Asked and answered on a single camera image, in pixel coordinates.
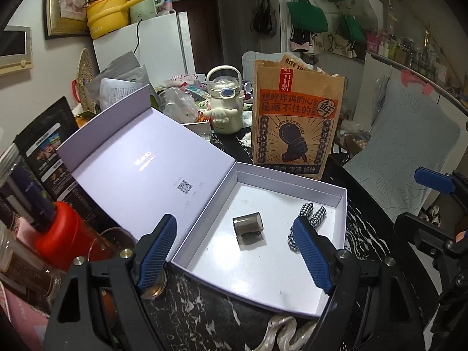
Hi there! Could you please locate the pale green electric kettle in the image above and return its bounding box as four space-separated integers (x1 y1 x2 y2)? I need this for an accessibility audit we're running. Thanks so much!
128 0 164 24

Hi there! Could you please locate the black handbag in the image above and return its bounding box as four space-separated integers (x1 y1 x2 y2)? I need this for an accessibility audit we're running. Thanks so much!
252 0 275 33

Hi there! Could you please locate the dark brown door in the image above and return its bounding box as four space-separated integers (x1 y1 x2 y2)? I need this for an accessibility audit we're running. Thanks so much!
172 0 216 74

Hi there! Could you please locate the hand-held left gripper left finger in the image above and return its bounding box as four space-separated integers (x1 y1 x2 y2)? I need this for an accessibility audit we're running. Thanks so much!
44 214 178 351

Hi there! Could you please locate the black white checkered hair bow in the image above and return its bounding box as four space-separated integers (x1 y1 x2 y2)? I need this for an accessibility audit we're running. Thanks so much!
289 202 327 253

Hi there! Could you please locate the yellow cooking pot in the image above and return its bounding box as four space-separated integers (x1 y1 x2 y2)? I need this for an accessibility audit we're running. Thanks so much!
83 0 149 40

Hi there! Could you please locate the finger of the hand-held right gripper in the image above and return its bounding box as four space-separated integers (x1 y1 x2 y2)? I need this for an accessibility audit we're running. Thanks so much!
393 211 468 261
414 167 468 207

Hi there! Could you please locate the brown printed paper bag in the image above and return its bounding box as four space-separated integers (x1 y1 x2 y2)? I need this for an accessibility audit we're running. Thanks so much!
250 59 346 181

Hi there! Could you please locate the grey plastic mailer bag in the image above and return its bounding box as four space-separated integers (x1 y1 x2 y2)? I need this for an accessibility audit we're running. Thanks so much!
86 51 154 110

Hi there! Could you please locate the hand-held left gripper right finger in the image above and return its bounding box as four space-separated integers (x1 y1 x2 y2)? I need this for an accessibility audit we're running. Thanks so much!
292 216 426 351

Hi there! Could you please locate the pale blue chair cushion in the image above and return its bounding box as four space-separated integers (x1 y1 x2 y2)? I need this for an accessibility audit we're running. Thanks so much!
344 77 461 222

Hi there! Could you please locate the red canister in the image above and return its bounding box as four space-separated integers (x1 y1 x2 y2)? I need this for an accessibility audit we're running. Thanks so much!
35 201 110 271

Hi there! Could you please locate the white wall intercom panel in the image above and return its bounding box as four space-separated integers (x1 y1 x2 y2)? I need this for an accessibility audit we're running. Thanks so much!
0 25 34 77

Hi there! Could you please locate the lavender gift box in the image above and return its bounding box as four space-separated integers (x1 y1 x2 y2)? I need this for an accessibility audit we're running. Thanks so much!
56 84 347 318

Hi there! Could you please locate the clear crumpled plastic bag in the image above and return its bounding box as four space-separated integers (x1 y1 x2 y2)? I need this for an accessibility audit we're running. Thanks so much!
159 88 200 123

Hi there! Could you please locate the row of bottles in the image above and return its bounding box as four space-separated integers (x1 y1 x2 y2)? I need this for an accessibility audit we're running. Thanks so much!
366 25 468 92

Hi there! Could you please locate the gold framed picture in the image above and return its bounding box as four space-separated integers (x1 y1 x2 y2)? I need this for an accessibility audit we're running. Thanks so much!
44 0 96 39

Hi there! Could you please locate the cream cartoon kettle bottle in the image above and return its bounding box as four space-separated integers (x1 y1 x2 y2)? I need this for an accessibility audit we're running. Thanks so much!
203 66 246 134

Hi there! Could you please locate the white refrigerator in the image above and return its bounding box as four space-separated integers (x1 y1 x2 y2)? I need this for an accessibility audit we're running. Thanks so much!
92 11 196 81

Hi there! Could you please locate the white printed paper sheet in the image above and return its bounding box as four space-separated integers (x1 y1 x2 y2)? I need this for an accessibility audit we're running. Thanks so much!
99 77 147 112

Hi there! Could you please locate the black snack bag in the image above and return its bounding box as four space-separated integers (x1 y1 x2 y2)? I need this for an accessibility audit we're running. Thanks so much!
15 97 106 227

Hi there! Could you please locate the silver ribbon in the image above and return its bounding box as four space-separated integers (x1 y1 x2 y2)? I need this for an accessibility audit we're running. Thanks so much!
252 314 319 351

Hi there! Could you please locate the clear glass cup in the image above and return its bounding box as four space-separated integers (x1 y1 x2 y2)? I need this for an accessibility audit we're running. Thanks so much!
88 227 137 264

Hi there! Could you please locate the round metal lid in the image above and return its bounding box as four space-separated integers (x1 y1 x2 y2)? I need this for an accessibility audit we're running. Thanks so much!
141 274 168 300

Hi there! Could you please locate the round woven mat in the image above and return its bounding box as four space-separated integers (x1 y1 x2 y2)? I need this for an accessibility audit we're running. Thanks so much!
75 48 96 112

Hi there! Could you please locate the glass jar with brown contents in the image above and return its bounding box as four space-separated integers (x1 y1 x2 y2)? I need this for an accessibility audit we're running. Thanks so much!
0 223 63 311

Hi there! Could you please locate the black power cord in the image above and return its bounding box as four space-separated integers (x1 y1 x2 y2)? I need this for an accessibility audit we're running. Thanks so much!
132 20 143 54

